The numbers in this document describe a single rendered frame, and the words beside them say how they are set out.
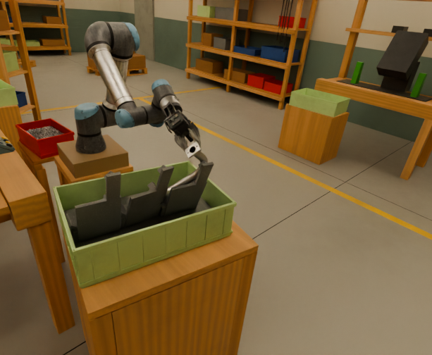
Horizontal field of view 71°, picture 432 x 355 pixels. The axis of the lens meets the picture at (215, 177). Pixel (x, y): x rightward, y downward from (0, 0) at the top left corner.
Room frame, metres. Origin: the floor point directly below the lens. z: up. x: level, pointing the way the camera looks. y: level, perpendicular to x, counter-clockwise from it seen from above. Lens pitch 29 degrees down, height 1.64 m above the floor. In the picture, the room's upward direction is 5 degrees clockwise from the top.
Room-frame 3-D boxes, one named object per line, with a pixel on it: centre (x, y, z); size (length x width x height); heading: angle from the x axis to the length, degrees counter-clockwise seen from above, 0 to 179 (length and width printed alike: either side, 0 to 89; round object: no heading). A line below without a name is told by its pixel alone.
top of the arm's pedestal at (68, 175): (1.47, 0.68, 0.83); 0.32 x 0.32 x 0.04; 41
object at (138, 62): (7.84, 2.68, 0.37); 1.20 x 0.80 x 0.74; 143
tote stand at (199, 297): (1.00, 0.22, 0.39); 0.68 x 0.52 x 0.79; 125
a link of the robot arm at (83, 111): (1.47, 0.67, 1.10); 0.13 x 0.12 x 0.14; 136
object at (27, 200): (1.55, 1.29, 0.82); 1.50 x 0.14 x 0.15; 45
